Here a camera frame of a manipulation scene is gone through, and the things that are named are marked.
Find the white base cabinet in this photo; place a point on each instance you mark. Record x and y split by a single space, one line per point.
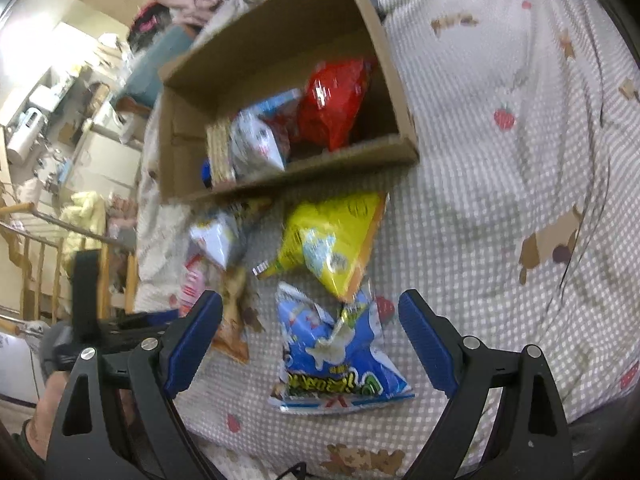
107 160

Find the small red white snack packet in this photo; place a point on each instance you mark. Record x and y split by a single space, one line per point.
192 285

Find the brown snack packet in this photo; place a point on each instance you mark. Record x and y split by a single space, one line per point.
232 320

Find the white water heater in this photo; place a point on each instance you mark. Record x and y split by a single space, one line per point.
25 135

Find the yellow snack bag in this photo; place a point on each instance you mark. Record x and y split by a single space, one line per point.
330 245

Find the pile of clothes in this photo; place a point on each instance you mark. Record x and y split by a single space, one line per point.
147 20

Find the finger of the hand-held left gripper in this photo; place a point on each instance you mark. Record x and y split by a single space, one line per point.
86 285

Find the brown cardboard box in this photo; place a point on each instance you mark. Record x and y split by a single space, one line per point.
260 45

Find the blue flag print snack bag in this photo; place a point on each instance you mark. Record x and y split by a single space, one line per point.
330 360

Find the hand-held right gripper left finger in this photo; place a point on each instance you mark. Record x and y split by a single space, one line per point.
192 345

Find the red snack bag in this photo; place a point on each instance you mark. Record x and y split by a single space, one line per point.
332 105

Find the wooden rack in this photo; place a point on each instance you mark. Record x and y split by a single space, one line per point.
50 260

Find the white light blue snack packet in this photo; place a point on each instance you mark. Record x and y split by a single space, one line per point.
255 142

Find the yellow cloth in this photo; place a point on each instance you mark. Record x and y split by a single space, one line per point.
85 212

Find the grey cloth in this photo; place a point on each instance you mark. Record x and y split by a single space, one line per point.
600 442

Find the beige cracker pack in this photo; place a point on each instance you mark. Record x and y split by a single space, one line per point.
220 152

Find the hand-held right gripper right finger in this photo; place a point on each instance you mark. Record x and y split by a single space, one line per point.
425 345

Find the person's left forearm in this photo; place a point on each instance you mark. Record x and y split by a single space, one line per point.
47 410

